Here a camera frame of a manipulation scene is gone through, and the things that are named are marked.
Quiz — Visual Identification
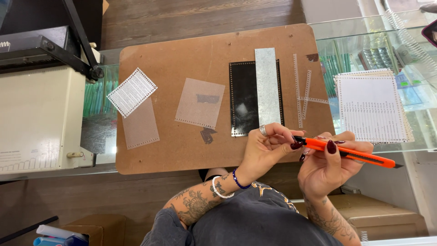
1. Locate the person's left hand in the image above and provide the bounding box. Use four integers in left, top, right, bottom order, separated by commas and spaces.
236, 122, 306, 187

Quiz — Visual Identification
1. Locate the person's right hand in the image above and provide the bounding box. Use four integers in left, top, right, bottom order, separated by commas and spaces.
298, 131, 375, 201

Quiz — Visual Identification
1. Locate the orange utility knife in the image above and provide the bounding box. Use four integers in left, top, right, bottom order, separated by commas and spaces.
293, 135, 404, 169

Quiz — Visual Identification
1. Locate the black punched cover sheet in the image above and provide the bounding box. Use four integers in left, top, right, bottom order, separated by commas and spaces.
229, 59, 285, 137

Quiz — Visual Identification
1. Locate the black tape scrap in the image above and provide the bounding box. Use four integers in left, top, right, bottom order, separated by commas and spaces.
200, 127, 218, 145

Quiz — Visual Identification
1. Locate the grey metal ruler strip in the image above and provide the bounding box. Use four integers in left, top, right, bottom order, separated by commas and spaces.
254, 47, 282, 126

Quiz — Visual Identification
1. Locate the large tan cardboard box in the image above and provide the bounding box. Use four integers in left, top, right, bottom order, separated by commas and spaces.
292, 193, 429, 241

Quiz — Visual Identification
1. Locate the dark grey printed t-shirt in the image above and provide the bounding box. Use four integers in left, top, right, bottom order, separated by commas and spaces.
140, 181, 344, 246

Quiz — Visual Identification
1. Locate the short clear punched strip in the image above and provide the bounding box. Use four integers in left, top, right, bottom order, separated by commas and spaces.
302, 70, 312, 120

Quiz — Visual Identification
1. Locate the long clear punched strip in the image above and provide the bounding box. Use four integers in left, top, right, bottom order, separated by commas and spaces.
292, 53, 304, 129

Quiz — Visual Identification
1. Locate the thin clear plastic offcut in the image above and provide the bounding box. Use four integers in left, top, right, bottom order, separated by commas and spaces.
298, 96, 330, 105

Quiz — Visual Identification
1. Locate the clear punched sheet with dark patch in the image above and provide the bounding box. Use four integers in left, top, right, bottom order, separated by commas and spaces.
174, 77, 226, 130

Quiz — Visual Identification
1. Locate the stack of printed punched papers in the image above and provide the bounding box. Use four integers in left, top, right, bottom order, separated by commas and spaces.
333, 68, 415, 145

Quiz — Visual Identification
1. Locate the brown hardboard cutting board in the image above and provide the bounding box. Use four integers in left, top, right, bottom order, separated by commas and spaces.
115, 23, 336, 175

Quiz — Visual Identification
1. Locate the plain clear punched sheet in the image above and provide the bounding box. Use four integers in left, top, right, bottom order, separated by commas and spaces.
122, 97, 160, 150

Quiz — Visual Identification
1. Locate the small printed punched paper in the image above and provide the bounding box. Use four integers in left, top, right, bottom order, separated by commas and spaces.
106, 67, 158, 119

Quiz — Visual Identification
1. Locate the glass display counter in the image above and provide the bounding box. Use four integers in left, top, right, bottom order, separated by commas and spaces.
0, 10, 437, 182

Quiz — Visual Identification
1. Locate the clear spiral binding coil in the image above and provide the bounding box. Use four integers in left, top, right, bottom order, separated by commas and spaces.
382, 8, 437, 73

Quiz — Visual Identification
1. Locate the row of green pens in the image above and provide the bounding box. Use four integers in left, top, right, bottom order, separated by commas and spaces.
83, 64, 119, 118

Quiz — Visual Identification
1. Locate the phone with dark pink case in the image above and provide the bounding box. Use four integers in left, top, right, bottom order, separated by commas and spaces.
421, 18, 437, 49

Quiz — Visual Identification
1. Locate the brown cardboard box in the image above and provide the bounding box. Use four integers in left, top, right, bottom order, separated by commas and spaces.
61, 214, 126, 246

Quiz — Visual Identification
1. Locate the beige binding machine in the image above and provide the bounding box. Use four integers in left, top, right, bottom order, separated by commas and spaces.
0, 0, 105, 173

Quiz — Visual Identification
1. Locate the black flat stick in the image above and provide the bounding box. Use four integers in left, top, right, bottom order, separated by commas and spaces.
0, 215, 59, 244

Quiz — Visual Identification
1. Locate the blue bead bracelet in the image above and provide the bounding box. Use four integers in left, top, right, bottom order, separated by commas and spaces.
232, 168, 252, 190

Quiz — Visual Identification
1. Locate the white bead bracelet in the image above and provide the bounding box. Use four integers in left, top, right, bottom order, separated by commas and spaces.
212, 176, 235, 199

